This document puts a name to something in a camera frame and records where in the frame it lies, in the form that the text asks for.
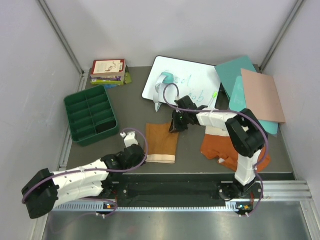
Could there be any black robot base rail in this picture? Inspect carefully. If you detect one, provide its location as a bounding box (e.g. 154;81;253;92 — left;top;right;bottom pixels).
84;173;265;208

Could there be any green whiteboard marker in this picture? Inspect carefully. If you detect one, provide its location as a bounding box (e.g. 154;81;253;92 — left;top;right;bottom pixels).
208;91;218;107

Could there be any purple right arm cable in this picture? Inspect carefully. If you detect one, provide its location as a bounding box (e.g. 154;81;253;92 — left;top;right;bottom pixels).
163;83;270;218

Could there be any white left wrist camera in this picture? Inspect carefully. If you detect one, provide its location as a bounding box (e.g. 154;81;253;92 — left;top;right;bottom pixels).
120;131;139;148

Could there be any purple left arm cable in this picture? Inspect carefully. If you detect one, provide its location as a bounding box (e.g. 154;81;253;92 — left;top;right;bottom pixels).
21;128;150;226

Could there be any white dry-erase board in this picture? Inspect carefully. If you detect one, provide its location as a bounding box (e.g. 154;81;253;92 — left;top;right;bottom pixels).
142;56;221;108

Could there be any blue cover book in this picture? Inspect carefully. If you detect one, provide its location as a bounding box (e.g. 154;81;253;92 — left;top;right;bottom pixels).
103;84;122;90

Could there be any mustard brown underwear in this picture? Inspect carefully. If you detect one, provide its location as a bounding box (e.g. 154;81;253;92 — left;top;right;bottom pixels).
145;122;179;164

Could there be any red cover book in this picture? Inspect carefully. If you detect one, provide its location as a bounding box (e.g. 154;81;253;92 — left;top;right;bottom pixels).
90;59;126;78

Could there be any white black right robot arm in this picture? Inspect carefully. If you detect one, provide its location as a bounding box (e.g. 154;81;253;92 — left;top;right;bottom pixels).
169;96;268;198

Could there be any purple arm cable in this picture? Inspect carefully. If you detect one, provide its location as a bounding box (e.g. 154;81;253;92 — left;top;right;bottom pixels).
21;128;150;226
163;83;270;218

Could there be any black ribbed underwear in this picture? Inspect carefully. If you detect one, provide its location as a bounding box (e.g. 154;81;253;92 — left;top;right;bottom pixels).
95;121;117;134

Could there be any pink folding board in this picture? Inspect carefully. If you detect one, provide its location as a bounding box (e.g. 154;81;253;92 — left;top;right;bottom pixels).
241;68;286;124

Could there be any orange underwear white waistband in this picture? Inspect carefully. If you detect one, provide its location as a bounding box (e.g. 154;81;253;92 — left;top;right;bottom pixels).
200;124;272;174

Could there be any green divided plastic tray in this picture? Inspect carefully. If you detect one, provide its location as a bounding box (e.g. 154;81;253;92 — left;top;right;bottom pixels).
64;85;120;147

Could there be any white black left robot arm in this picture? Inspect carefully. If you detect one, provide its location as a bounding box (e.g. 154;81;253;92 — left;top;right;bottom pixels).
21;144;146;219

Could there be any dark teal folding board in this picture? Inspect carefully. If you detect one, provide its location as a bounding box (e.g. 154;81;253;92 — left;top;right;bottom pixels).
215;55;257;100

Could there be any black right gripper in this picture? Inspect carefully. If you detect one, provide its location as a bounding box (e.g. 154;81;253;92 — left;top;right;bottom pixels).
169;110;190;134

